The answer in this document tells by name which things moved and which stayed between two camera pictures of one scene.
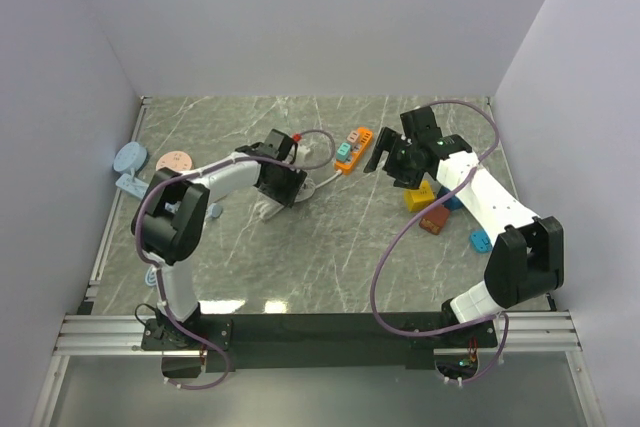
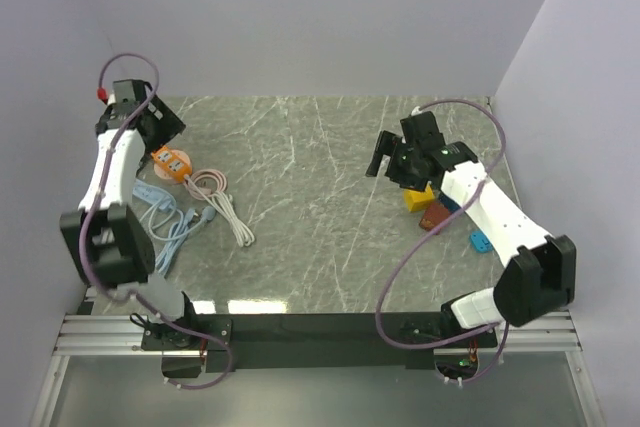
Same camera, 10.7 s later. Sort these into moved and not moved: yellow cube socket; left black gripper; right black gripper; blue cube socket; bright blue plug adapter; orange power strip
Moved: left black gripper; orange power strip
Not moved: blue cube socket; right black gripper; bright blue plug adapter; yellow cube socket
